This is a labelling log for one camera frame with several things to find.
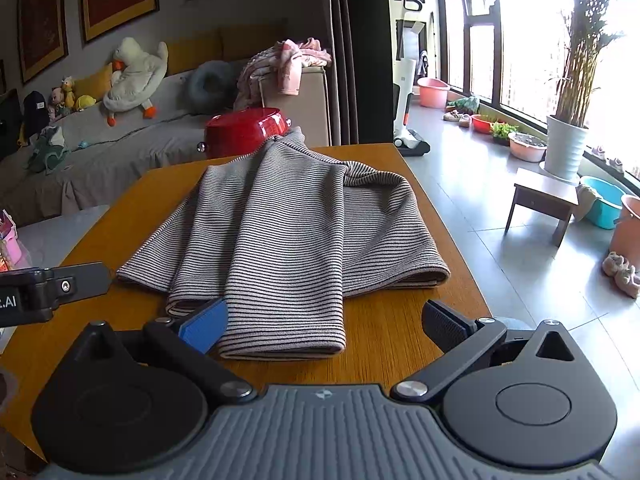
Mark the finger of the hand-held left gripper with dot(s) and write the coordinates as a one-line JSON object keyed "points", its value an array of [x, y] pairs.
{"points": [[82, 280]]}

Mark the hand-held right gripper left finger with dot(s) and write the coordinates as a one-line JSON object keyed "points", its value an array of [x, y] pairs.
{"points": [[205, 325]]}

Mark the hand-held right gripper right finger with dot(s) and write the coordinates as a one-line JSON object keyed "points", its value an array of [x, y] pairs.
{"points": [[442, 327]]}

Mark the striped knit garment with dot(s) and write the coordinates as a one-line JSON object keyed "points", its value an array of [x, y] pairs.
{"points": [[285, 240]]}

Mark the pile of pink clothes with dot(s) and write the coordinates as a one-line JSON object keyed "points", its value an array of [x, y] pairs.
{"points": [[285, 67]]}

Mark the pink storage box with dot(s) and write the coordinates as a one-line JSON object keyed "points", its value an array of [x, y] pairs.
{"points": [[9, 242]]}

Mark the grey covered sofa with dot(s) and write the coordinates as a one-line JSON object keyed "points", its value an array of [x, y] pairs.
{"points": [[125, 160]]}

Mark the green crumpled garment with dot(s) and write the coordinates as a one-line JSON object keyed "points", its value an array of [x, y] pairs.
{"points": [[47, 152]]}

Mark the glass fish tank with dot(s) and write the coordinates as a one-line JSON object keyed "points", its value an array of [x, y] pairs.
{"points": [[9, 125]]}

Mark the small wooden stool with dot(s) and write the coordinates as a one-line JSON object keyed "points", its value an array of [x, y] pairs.
{"points": [[545, 187]]}

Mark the pink doll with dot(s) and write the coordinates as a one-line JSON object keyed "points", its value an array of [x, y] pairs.
{"points": [[56, 102]]}

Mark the beige baby shoe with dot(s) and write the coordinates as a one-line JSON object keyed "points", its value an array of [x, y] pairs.
{"points": [[629, 282], [614, 264]]}

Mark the yellow dressed doll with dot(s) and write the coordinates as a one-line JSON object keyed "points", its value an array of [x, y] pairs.
{"points": [[68, 91]]}

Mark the red round container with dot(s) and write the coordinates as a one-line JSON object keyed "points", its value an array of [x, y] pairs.
{"points": [[240, 132]]}

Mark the mustard throw pillow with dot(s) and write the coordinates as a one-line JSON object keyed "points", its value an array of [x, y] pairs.
{"points": [[95, 82]]}

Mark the pink basin with soil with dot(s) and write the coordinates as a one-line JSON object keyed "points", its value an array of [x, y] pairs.
{"points": [[527, 147]]}

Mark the blue plastic basin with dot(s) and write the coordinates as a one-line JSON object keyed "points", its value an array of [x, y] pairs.
{"points": [[607, 207]]}

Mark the tray of green plants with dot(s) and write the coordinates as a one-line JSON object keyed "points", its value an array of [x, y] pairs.
{"points": [[504, 132]]}

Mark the pink plastic bucket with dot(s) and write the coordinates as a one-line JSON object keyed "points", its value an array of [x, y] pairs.
{"points": [[627, 235]]}

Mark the red plastic basin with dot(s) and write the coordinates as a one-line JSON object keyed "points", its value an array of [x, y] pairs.
{"points": [[484, 124]]}

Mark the pair of small shoes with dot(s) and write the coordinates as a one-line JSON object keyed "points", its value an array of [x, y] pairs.
{"points": [[457, 118]]}

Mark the white goose plush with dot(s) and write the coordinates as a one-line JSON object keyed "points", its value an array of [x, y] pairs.
{"points": [[135, 75]]}

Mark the tall palm in white pot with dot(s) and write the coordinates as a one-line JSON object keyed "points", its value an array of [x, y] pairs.
{"points": [[565, 147]]}

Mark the grey neck pillow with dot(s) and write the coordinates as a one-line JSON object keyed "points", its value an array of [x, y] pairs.
{"points": [[207, 87]]}

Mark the pink plastic basin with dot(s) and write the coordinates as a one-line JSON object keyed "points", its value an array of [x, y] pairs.
{"points": [[434, 94]]}

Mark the beige sofa armrest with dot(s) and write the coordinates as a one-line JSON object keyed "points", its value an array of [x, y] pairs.
{"points": [[312, 110]]}

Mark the yellow sofa back cushion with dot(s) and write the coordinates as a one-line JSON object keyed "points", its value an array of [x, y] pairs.
{"points": [[252, 40], [192, 52]]}

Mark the white floor washer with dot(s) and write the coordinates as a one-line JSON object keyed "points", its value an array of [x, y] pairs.
{"points": [[405, 75]]}

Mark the dark curtain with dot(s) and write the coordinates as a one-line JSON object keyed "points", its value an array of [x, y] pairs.
{"points": [[357, 50]]}

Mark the black window frame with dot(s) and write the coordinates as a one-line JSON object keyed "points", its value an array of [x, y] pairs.
{"points": [[495, 50]]}

